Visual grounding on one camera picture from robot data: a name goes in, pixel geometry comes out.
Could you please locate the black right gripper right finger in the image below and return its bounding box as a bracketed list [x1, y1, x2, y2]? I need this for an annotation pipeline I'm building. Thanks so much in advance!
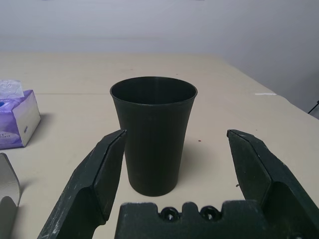
[226, 128, 319, 239]

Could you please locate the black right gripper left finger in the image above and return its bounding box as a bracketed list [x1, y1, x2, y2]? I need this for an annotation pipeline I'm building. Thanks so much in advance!
[36, 129, 128, 239]

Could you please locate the grey open glasses case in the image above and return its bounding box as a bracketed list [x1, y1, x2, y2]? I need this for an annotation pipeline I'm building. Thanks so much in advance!
[0, 152, 21, 239]

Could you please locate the black plastic cup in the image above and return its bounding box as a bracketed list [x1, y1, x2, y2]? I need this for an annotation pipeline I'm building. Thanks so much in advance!
[109, 76, 199, 197]

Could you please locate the black stand pole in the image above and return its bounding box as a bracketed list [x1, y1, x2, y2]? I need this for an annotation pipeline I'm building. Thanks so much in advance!
[308, 99, 319, 116]

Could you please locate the purple tissue pack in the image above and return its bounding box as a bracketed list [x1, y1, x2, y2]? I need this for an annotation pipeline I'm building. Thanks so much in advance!
[0, 79, 41, 148]

